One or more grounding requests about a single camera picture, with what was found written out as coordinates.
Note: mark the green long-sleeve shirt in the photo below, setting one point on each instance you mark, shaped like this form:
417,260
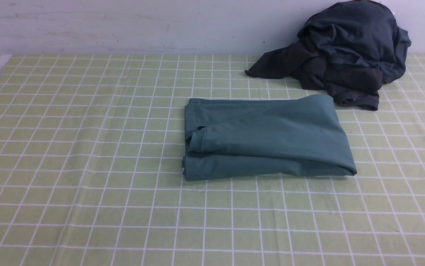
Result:
238,138

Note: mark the green checkered tablecloth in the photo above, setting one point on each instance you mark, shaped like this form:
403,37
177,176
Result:
90,171

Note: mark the dark grey crumpled garment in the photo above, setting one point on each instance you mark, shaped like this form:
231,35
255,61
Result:
349,50

